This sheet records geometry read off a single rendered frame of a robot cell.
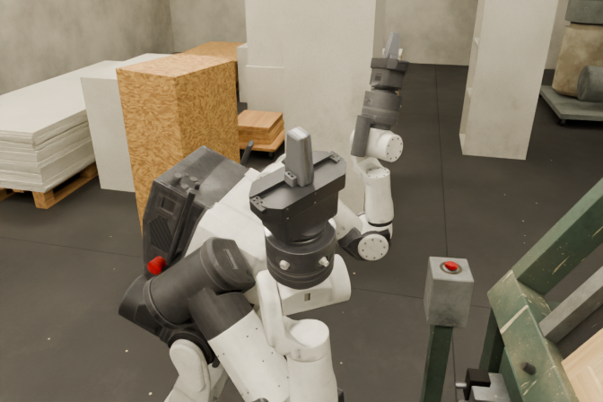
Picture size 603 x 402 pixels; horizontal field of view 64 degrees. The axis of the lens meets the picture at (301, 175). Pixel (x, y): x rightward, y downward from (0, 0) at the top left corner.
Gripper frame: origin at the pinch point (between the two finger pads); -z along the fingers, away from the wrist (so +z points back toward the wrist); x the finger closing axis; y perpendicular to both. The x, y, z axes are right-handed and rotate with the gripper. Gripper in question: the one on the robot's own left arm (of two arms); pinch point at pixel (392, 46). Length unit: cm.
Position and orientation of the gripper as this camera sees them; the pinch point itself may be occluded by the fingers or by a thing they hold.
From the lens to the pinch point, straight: 119.1
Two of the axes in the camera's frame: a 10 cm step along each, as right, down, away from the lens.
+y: -9.5, -0.9, -3.1
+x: 2.8, 2.3, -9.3
